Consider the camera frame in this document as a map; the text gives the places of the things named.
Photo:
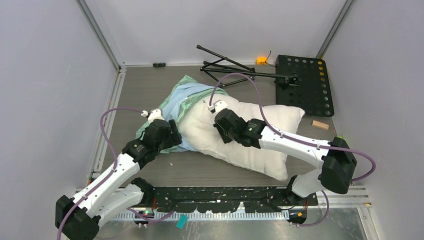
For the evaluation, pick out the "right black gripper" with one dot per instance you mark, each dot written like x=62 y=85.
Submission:
x=225 y=138

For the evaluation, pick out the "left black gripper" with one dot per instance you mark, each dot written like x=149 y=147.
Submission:
x=173 y=137

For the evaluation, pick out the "white pillow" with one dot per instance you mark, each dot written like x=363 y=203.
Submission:
x=197 y=128

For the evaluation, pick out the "green and blue pillowcase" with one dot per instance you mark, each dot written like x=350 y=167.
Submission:
x=184 y=95

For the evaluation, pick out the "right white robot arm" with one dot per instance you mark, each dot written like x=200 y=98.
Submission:
x=334 y=167

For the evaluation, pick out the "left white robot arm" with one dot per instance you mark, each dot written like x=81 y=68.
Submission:
x=81 y=216

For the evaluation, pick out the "black folding stand tripod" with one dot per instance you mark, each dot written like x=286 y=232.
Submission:
x=225 y=65

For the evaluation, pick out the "orange round object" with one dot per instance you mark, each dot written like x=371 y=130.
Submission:
x=261 y=61

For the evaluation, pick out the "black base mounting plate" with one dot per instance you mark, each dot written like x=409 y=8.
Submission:
x=221 y=199

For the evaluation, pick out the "teal tape piece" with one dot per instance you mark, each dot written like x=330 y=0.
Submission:
x=181 y=221

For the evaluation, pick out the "wooden block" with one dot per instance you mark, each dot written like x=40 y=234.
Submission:
x=320 y=125

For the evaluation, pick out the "black perforated stand plate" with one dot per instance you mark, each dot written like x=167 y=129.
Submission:
x=305 y=84

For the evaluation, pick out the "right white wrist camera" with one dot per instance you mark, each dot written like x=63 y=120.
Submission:
x=217 y=106

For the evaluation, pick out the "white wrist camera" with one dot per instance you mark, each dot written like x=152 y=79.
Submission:
x=155 y=114
x=217 y=106

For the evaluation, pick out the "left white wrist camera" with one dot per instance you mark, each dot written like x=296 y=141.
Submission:
x=155 y=114

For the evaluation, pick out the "small black wall bracket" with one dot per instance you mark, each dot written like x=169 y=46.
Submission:
x=159 y=64

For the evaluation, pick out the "slotted cable duct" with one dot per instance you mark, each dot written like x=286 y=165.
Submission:
x=234 y=216

